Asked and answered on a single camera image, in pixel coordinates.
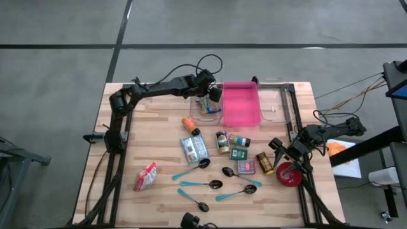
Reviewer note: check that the orange object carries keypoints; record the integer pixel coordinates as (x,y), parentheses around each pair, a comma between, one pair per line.
(336,149)

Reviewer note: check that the colourful sprinkles jar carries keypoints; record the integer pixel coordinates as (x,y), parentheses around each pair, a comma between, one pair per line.
(239,140)

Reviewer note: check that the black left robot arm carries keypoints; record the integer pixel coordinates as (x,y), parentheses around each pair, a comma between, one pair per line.
(159,87)

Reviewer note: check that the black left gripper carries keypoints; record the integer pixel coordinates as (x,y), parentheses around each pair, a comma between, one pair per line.
(203,81)

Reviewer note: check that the white paper towel roll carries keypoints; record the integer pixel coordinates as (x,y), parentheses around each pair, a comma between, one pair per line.
(383,176)

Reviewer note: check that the clear plastic bin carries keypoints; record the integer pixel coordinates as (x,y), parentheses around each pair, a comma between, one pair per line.
(270,98)
(194,116)

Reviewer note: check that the red round bowl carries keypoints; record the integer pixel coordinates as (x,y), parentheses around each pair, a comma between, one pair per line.
(291,179)

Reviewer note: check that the silver blue snack bag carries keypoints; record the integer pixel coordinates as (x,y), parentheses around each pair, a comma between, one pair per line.
(194,149)

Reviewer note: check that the red snack bag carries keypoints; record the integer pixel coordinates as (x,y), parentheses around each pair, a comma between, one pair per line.
(145,177)

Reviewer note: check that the black workstation stand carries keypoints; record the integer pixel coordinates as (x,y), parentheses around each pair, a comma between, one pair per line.
(365,146)

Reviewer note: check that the white paper sheet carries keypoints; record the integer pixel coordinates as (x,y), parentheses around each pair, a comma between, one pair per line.
(349,165)

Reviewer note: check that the spice jar gold lid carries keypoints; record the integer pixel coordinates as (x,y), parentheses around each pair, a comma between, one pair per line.
(222,141)

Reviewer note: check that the tablet with blue screen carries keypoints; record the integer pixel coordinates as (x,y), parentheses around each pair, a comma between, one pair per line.
(399,92)

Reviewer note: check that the caster wheel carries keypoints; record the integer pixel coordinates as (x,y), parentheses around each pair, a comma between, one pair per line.
(386,217)

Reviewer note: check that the red patterned tin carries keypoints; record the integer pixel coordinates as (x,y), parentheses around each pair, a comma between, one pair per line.
(246,167)

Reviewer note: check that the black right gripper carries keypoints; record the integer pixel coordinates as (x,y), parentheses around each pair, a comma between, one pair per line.
(294,151)

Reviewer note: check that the blue white snack bag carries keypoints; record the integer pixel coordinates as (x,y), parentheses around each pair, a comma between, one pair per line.
(211,106)

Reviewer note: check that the black metal floor stand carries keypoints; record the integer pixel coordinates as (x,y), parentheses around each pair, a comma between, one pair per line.
(31,158)

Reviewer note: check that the green pepper tin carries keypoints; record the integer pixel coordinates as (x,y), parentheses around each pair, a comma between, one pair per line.
(238,154)

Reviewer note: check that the black table-level camera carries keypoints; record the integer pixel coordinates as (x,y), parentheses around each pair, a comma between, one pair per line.
(190,221)

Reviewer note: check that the brown spice tin yellow cap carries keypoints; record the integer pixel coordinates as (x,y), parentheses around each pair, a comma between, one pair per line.
(264,163)

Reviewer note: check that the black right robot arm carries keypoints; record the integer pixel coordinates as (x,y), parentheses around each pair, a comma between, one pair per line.
(321,132)

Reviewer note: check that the pink plastic bin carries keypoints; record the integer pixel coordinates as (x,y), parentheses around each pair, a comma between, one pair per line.
(241,105)

